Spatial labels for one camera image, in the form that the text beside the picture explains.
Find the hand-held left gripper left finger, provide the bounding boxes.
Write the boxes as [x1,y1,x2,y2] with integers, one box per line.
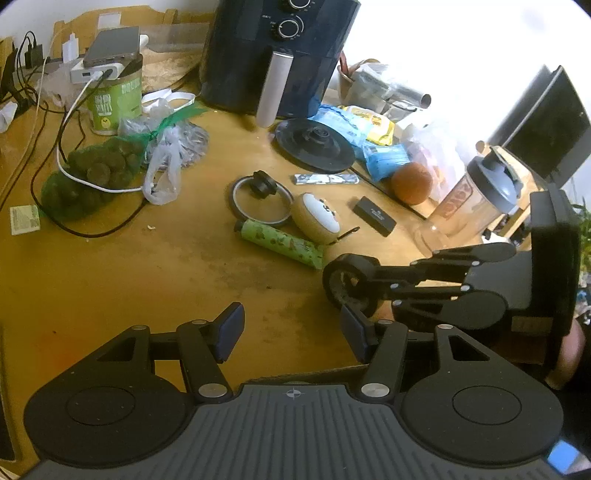
[92,302,245,401]

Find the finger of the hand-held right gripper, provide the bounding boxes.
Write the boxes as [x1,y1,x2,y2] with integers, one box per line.
[344,283,509,331]
[360,242,517,284]

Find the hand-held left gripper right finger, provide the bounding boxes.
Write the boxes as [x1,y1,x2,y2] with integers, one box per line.
[339,305,497,400]

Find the black tape roll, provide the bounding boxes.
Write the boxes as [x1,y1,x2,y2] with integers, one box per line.
[322,253,384,319]

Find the small black box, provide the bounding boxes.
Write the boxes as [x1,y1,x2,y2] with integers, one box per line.
[353,196,398,237]

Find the green printed bag roll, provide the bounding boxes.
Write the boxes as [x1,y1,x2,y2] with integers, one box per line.
[235,218,325,269]

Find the round tan panda case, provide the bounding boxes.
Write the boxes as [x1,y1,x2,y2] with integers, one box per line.
[291,193,361,244]

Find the person's right forearm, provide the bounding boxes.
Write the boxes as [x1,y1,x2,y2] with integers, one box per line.
[556,318,587,393]

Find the green plant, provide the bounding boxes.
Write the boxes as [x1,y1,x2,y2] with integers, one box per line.
[571,194,591,282]

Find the clear shaker bottle grey lid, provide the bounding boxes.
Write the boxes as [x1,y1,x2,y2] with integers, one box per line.
[422,145,525,250]

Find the orange fruit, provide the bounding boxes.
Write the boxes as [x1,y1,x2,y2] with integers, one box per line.
[390,162,435,205]

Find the white plastic bag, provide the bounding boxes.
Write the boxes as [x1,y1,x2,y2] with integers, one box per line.
[406,124,468,195]

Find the small blue wipes packet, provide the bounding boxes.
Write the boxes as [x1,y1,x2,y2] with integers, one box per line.
[362,143,411,182]

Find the black monitor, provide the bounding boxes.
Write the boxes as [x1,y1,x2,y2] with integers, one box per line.
[487,65,591,190]

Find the silver stick sachet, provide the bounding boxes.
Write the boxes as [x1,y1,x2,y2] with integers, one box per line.
[294,174,360,185]

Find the black power plug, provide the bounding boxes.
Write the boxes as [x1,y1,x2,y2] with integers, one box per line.
[249,171,278,200]

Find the yellow wipes packet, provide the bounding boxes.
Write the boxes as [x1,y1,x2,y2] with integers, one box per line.
[339,105,397,146]

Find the clear plastic bag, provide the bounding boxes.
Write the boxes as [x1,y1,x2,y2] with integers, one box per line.
[119,99,211,206]

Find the silver metal tube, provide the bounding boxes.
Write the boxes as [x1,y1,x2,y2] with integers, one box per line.
[383,85,432,107]

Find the large blue wipes packet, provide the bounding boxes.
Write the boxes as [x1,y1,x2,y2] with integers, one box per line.
[308,105,370,148]

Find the black kettle base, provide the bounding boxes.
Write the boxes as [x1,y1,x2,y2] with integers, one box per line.
[274,117,356,172]

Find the silver foil packet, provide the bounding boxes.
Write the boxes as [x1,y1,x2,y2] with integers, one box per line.
[358,64,398,93]

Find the green net bag of fruit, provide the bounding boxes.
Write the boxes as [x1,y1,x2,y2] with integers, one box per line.
[41,105,208,222]

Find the small green paper box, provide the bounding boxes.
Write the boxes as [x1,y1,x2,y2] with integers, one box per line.
[10,205,41,236]

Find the green tin can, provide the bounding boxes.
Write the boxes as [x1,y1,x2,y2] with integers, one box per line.
[88,55,145,136]

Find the mottled brown board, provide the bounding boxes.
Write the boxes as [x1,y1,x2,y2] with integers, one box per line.
[142,50,205,93]

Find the dark blue air fryer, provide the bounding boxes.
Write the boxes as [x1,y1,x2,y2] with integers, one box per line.
[199,0,361,127]

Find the white power bank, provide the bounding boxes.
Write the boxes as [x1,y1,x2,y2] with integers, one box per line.
[70,34,149,85]

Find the grey power bank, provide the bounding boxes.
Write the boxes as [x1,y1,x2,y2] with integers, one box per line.
[83,25,140,68]

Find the white charger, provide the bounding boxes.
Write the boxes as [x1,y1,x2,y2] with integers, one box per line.
[62,33,81,63]

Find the black charger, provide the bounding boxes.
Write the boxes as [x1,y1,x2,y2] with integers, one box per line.
[23,31,44,70]

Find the amber tape ring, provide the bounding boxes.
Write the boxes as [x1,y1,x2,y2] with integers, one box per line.
[229,175,295,227]

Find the white ribbon strap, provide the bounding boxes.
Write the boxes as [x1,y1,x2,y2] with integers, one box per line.
[141,90,197,114]

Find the white charging cable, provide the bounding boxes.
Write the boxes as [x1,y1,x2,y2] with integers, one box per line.
[56,69,145,192]

